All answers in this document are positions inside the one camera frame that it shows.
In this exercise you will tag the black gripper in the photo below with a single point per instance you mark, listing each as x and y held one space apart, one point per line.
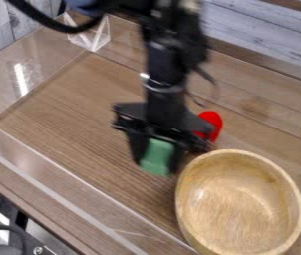
173 128

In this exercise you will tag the green rectangular block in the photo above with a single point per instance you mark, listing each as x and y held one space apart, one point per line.
155 160

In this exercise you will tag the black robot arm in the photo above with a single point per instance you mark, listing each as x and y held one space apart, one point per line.
173 42

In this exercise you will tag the brown wooden bowl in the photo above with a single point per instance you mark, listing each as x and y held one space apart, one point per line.
236 205

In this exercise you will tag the red plush strawberry toy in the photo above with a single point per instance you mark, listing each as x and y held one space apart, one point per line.
212 119

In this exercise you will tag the clear acrylic tray wall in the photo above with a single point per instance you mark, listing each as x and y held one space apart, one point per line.
65 169

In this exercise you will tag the clear acrylic corner bracket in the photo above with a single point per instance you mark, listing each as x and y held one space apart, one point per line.
93 39

